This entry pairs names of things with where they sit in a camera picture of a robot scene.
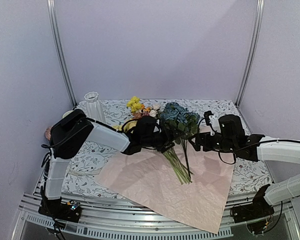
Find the pink flower bouquet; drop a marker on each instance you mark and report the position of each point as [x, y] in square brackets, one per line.
[139, 110]

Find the white ribbed ceramic vase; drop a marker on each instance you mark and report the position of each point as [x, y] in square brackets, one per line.
[94, 107]

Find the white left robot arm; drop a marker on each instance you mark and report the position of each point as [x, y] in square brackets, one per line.
[70, 133]

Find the left aluminium frame post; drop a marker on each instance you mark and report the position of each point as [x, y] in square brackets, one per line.
[51, 7]

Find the aluminium frame post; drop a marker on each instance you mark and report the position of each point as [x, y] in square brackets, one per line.
[51, 7]
[251, 53]

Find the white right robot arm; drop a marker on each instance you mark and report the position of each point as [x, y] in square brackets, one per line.
[282, 157]

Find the cream printed ribbon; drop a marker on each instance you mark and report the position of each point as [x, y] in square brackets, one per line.
[84, 173]

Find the cream ceramic mug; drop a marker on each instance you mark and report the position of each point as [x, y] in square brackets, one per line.
[67, 113]

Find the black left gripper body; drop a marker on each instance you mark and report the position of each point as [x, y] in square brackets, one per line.
[160, 142]

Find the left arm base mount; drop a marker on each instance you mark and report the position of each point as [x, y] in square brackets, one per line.
[69, 211]

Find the floral patterned tablecloth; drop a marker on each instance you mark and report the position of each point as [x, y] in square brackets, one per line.
[247, 176]

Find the pink patterned ball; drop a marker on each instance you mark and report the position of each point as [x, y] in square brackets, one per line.
[47, 133]

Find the right aluminium frame post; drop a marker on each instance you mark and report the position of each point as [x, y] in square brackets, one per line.
[251, 53]

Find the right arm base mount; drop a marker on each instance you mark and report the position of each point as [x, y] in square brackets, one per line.
[259, 208]

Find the pink wrapping paper sheet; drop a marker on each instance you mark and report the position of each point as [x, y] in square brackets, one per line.
[148, 179]

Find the aluminium front rail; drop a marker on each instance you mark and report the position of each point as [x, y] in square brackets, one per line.
[122, 219]

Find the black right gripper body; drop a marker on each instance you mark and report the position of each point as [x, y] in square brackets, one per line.
[226, 144]

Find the blue flower bunch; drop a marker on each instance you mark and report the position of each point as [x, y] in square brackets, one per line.
[179, 124]

